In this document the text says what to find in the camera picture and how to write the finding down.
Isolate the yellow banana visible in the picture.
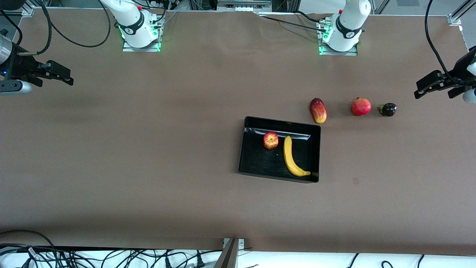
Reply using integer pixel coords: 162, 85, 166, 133
283, 136, 311, 177

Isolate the red yellow apple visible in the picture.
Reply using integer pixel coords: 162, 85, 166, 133
263, 132, 279, 150

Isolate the black plastic box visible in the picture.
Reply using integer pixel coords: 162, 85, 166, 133
238, 116, 321, 184

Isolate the dark purple mangosteen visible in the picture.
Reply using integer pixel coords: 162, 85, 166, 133
378, 103, 398, 117

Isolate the red pomegranate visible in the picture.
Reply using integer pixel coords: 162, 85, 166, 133
351, 97, 372, 117

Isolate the red yellow mango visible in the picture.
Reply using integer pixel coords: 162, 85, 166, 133
310, 98, 328, 124

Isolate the grey power strip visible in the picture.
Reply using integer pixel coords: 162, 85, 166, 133
217, 0, 273, 13

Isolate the dark grey metal beam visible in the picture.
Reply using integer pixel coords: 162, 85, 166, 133
214, 238, 239, 268

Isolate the long black right arm cable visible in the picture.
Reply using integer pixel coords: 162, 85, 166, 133
44, 0, 112, 48

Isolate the thin black cable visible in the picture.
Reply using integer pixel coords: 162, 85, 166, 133
0, 10, 23, 46

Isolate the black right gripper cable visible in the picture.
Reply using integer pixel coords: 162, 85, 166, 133
17, 0, 52, 56

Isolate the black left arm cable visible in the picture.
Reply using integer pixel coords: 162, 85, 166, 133
425, 0, 460, 85

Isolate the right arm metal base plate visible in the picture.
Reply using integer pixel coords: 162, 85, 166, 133
122, 22, 162, 52

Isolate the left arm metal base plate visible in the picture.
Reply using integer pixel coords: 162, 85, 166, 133
318, 22, 358, 56

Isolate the black cable on table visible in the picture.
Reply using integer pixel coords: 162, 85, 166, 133
265, 16, 328, 32
296, 10, 331, 23

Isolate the black arched floor cable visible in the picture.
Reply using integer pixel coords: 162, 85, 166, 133
0, 230, 56, 249

